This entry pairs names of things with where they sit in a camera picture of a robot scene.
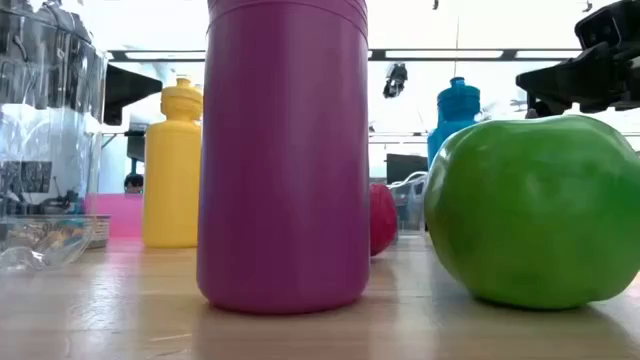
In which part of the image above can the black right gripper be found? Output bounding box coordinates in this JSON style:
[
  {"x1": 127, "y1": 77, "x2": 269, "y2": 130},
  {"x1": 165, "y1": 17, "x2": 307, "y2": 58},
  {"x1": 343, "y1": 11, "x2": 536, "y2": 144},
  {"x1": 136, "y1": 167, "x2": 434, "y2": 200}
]
[{"x1": 515, "y1": 42, "x2": 640, "y2": 119}]

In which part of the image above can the blue plastic water bottle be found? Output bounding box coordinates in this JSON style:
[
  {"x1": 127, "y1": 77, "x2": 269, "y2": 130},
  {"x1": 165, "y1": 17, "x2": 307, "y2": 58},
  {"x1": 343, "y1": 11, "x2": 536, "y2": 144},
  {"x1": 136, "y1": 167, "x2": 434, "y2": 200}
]
[{"x1": 426, "y1": 76, "x2": 482, "y2": 170}]

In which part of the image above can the yellow plastic water bottle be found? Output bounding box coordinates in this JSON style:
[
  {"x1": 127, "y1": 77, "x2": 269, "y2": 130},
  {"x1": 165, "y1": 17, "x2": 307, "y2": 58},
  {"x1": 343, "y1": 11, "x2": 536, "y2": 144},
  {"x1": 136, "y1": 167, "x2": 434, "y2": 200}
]
[{"x1": 141, "y1": 76, "x2": 205, "y2": 250}]

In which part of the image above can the clear plastic water bottle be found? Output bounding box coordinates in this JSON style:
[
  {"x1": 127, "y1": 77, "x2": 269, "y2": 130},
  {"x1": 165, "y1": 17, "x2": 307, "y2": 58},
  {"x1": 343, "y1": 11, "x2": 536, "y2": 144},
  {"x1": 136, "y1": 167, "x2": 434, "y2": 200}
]
[{"x1": 0, "y1": 0, "x2": 109, "y2": 275}]

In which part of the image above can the purple plastic water bottle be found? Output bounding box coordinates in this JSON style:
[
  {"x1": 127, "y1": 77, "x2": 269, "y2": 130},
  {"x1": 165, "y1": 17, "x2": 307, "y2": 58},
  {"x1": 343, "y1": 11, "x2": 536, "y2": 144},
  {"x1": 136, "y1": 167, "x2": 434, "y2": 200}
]
[{"x1": 196, "y1": 0, "x2": 372, "y2": 316}]

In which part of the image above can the black overhead light bar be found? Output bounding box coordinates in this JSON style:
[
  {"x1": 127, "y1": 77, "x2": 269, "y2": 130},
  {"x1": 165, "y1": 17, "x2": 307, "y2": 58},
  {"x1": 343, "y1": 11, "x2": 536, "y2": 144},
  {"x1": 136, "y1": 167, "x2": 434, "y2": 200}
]
[{"x1": 107, "y1": 47, "x2": 584, "y2": 63}]

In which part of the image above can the person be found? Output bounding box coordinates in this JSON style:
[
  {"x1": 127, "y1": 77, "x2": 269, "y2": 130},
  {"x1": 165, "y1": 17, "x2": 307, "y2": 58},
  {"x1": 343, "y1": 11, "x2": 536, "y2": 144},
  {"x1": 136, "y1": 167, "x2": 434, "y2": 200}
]
[{"x1": 123, "y1": 172, "x2": 145, "y2": 196}]

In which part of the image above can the green toy apple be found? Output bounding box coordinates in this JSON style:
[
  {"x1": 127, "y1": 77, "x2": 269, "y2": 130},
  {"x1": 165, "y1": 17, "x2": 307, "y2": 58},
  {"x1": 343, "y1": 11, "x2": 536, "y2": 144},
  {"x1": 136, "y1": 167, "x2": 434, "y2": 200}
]
[{"x1": 423, "y1": 114, "x2": 640, "y2": 310}]

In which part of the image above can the pink plastic tray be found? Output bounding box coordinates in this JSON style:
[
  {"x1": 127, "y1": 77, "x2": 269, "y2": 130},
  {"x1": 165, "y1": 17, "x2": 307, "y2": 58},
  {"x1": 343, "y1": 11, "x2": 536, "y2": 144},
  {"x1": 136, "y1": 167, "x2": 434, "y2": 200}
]
[{"x1": 83, "y1": 193, "x2": 146, "y2": 239}]

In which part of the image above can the black computer monitor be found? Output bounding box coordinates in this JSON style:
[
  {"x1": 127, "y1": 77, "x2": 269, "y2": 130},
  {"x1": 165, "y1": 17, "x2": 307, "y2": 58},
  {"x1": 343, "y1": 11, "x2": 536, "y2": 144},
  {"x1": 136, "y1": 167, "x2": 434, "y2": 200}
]
[{"x1": 385, "y1": 152, "x2": 430, "y2": 184}]

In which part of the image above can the clear plastic bin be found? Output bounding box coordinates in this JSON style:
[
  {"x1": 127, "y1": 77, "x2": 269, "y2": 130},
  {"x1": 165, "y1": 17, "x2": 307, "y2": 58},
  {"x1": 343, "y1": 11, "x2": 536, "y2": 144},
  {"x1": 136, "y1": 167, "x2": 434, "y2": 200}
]
[{"x1": 387, "y1": 170, "x2": 430, "y2": 236}]

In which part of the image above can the large red toy strawberry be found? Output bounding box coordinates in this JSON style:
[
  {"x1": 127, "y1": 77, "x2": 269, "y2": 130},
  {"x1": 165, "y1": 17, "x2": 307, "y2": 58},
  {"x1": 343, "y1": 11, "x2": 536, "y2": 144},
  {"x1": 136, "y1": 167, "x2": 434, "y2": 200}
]
[{"x1": 369, "y1": 182, "x2": 400, "y2": 258}]

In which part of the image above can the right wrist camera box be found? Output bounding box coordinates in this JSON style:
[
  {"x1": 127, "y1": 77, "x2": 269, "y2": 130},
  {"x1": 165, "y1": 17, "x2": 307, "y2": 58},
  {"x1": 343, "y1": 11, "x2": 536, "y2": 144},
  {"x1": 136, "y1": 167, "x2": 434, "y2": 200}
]
[{"x1": 573, "y1": 0, "x2": 640, "y2": 50}]

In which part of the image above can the black hanging ceiling camera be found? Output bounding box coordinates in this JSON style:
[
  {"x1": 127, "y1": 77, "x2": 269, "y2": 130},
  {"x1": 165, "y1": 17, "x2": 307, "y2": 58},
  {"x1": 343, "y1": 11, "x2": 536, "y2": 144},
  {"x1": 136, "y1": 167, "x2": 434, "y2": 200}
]
[{"x1": 382, "y1": 62, "x2": 409, "y2": 100}]

